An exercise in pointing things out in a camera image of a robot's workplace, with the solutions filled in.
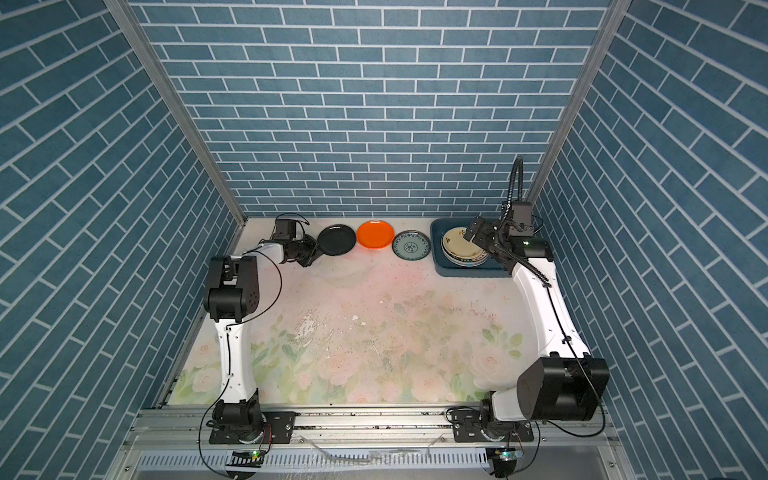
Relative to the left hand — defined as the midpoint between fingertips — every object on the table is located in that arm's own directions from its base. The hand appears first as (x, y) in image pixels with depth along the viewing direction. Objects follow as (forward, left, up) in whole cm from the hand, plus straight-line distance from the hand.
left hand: (326, 246), depth 109 cm
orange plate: (+7, -18, -1) cm, 19 cm away
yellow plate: (+3, -48, +1) cm, 48 cm away
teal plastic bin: (-11, -42, +2) cm, 44 cm away
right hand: (-16, -48, +26) cm, 56 cm away
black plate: (+4, -3, -1) cm, 5 cm away
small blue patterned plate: (+2, -32, -2) cm, 32 cm away
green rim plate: (-7, -51, +2) cm, 51 cm away
